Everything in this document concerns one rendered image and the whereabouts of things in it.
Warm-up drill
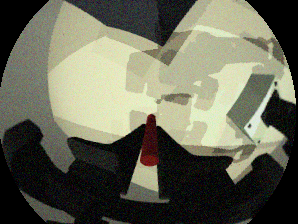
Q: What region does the red peg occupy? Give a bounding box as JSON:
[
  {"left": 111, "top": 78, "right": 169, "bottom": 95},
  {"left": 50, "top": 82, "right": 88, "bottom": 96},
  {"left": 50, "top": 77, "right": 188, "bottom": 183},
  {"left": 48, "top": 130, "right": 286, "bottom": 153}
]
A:
[{"left": 140, "top": 115, "right": 160, "bottom": 167}]

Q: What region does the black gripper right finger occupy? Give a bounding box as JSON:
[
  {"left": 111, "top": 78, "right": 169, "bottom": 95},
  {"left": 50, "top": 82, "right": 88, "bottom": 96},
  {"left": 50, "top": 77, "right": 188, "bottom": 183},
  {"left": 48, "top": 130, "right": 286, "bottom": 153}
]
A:
[{"left": 156, "top": 125, "right": 233, "bottom": 200}]

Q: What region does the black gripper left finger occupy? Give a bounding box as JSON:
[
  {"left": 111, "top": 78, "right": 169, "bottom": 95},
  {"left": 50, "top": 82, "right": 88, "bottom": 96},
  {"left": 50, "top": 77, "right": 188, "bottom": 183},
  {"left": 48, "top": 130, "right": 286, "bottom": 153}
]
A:
[{"left": 67, "top": 124, "right": 146, "bottom": 196}]

